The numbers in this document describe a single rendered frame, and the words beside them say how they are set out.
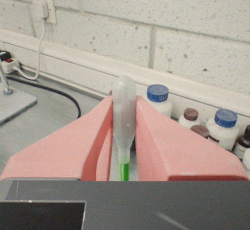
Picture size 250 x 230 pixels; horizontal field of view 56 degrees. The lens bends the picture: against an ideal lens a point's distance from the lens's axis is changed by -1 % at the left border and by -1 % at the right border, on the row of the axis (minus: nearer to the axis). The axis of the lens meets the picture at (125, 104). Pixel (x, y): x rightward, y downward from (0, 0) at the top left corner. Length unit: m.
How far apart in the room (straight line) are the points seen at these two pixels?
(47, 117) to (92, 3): 0.33
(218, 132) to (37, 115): 0.46
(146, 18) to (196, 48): 0.14
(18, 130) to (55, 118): 0.10
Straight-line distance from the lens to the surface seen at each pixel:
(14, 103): 0.75
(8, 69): 0.93
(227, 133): 0.50
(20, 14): 0.93
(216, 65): 0.58
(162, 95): 0.50
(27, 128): 0.65
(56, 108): 0.70
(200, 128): 0.48
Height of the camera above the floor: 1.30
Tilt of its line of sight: 35 degrees down
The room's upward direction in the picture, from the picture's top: straight up
